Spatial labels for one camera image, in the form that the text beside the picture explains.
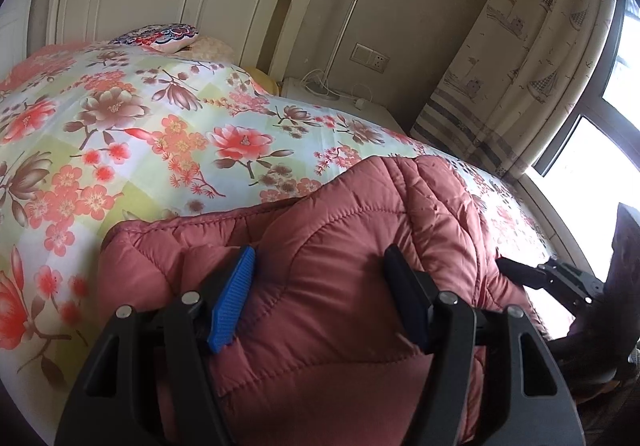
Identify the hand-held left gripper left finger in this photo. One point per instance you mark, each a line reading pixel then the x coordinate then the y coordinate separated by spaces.
pixel 232 296

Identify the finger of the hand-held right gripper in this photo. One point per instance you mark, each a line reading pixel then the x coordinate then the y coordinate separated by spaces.
pixel 520 272

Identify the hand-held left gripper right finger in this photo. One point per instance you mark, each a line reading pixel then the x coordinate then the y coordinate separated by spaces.
pixel 411 298

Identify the pink quilted jacket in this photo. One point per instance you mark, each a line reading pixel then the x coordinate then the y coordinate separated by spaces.
pixel 340 236

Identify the window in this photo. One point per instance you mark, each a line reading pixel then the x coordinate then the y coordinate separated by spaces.
pixel 595 146

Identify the floral bed sheet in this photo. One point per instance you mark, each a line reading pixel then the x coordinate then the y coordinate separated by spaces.
pixel 150 126

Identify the white nightstand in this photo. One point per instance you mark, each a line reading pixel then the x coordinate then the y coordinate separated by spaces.
pixel 345 109

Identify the plain yellow pillow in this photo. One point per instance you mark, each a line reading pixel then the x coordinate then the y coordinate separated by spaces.
pixel 264 79

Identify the boat print curtain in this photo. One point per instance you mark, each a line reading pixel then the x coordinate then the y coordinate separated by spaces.
pixel 530 51

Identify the yellow checkered pillow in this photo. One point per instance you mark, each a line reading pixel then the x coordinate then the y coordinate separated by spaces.
pixel 212 47

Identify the silver pole lamp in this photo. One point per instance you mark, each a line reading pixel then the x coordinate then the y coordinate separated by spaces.
pixel 345 36

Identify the colourful patterned pillow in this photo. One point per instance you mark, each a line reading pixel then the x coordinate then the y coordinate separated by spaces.
pixel 160 35

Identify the white door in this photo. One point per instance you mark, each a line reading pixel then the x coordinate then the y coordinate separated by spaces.
pixel 15 36

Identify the beige wall socket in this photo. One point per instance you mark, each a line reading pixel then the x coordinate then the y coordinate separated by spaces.
pixel 380 60

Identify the beige wall switch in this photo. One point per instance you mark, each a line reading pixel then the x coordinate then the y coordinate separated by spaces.
pixel 362 53

